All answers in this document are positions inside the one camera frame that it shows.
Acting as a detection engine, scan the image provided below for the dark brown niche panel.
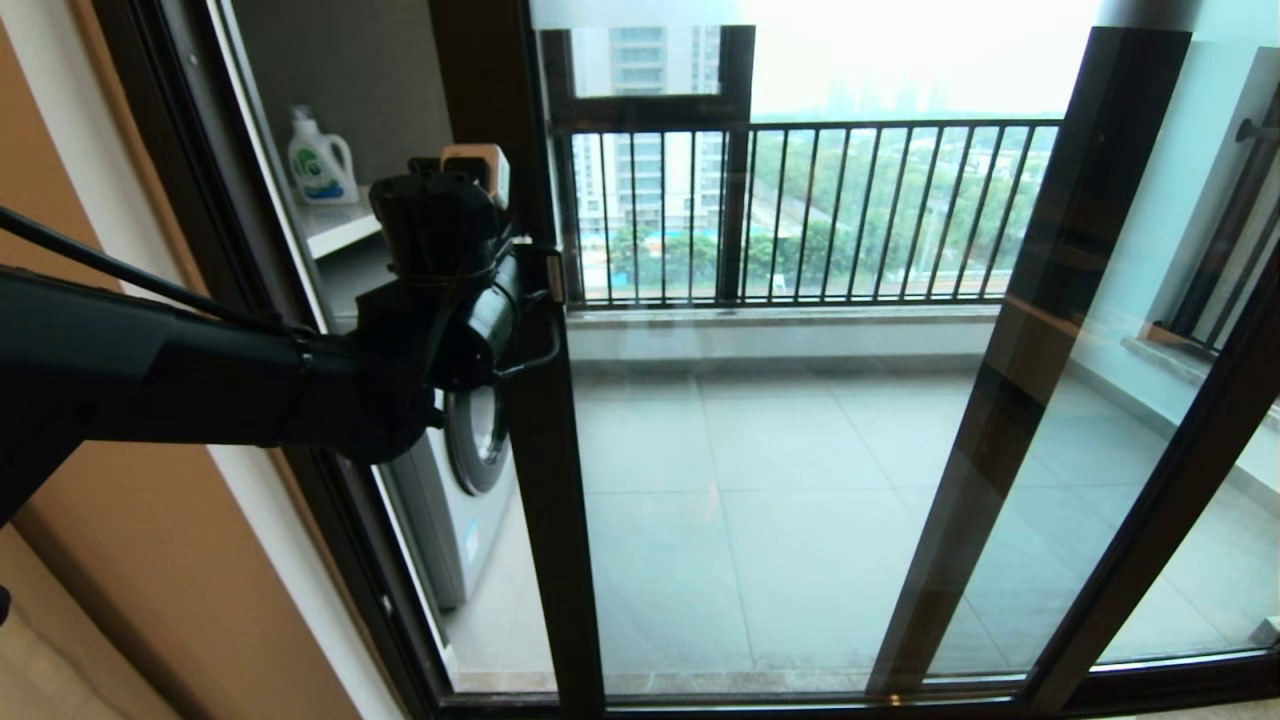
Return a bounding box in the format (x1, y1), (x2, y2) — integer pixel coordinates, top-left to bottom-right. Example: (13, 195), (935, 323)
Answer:
(235, 0), (456, 216)

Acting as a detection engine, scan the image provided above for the white front-load washing machine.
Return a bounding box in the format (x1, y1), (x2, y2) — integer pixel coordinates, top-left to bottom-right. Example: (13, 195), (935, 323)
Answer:
(325, 235), (521, 611)

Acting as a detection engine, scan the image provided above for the white wall shelf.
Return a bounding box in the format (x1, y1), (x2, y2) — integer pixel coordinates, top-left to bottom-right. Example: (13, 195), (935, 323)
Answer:
(305, 205), (386, 261)

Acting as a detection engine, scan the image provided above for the white detergent bottle green label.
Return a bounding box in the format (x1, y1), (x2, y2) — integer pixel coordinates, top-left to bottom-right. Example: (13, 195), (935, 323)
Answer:
(288, 105), (361, 207)

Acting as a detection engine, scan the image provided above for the dark brown fixed glass door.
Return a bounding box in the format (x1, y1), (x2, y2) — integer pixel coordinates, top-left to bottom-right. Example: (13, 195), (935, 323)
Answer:
(865, 28), (1280, 701)

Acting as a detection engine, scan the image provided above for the short grey stone sill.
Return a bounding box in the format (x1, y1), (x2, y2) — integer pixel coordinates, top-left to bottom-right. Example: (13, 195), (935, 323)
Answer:
(1120, 335), (1280, 431)

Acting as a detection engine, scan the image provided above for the black balcony window frame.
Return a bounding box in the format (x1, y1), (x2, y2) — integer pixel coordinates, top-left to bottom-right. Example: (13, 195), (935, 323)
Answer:
(543, 25), (758, 304)

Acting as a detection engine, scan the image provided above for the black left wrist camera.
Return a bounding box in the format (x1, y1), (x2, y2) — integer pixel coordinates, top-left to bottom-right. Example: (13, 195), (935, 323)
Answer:
(368, 172), (501, 283)

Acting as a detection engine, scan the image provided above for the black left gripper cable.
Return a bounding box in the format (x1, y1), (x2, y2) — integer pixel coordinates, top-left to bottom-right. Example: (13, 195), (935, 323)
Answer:
(0, 205), (564, 387)

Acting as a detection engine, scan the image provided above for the long black balcony railing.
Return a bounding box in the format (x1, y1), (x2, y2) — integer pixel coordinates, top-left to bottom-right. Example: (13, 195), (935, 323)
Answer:
(555, 120), (1066, 306)

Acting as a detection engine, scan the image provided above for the long grey stone sill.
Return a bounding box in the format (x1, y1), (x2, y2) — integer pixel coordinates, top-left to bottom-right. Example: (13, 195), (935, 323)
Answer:
(565, 303), (1001, 331)

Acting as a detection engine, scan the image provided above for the dark brown sliding glass door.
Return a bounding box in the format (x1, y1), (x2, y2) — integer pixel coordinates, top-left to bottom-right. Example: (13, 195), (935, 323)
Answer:
(430, 0), (1280, 720)

